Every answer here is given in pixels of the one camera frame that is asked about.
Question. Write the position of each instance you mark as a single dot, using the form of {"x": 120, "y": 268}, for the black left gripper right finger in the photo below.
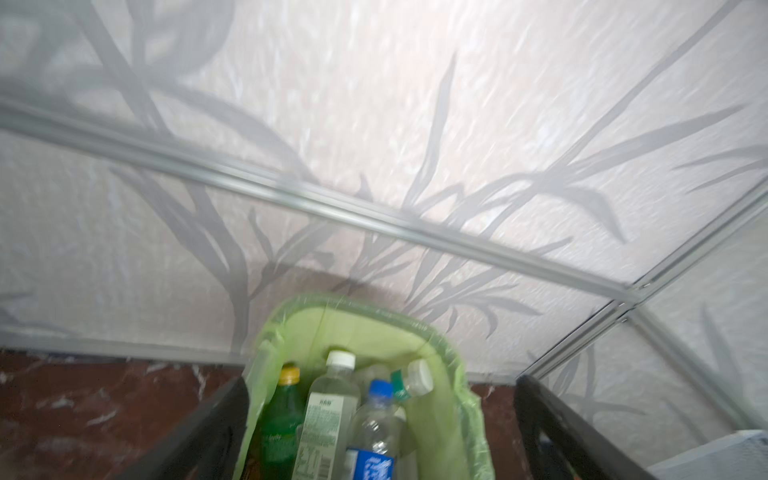
{"x": 559, "y": 444}

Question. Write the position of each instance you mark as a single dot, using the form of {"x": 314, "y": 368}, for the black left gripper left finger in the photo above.
{"x": 204, "y": 445}

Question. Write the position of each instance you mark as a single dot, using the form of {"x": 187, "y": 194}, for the green bottle yellow cap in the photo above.
{"x": 281, "y": 423}

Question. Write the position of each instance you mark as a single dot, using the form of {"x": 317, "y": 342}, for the clear bottle green cap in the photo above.
{"x": 409, "y": 382}

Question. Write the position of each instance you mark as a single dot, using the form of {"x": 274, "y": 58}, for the blue label bottle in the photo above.
{"x": 374, "y": 444}

